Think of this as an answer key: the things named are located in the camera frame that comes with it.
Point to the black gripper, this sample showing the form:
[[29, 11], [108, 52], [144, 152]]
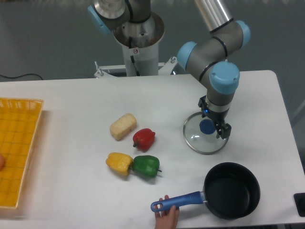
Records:
[[223, 129]]

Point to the glass lid with blue knob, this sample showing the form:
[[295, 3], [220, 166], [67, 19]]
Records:
[[201, 136]]

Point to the black saucepan with blue handle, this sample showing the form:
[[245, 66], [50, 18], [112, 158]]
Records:
[[230, 191]]

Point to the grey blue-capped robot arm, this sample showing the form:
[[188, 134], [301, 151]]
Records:
[[207, 62]]

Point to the bare human hand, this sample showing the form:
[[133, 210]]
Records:
[[167, 219]]

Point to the red bell pepper toy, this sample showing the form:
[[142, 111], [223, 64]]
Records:
[[143, 139]]

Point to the green bell pepper toy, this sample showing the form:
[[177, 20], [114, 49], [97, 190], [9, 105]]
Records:
[[146, 165]]

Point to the beige bread loaf toy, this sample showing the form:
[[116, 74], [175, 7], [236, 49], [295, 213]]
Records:
[[123, 126]]

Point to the yellow bell pepper toy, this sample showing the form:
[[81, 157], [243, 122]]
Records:
[[120, 163]]

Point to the black device at table edge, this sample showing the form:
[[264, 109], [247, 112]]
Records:
[[299, 199]]

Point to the yellow woven basket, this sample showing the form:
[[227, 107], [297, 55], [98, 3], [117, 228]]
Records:
[[19, 119]]

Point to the orange object in basket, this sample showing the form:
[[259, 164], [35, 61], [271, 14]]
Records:
[[2, 161]]

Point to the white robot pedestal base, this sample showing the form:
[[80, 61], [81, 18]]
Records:
[[140, 50]]

